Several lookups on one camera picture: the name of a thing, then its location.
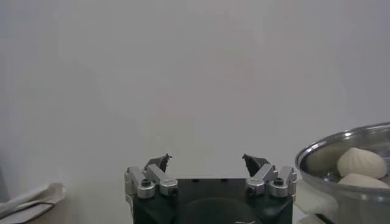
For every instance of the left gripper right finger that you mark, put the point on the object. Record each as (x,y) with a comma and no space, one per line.
(265,178)

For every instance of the cream electric cooking pot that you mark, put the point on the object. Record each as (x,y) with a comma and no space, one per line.
(314,201)

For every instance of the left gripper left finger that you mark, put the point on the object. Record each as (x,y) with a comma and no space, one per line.
(152,179)

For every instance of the perforated steel steamer basket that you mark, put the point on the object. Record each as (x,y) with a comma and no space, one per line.
(359,201)

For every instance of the white folded cloth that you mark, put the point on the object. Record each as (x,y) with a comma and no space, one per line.
(36,194)

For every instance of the white steamed baozi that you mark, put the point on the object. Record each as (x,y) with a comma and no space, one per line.
(361,162)
(362,182)

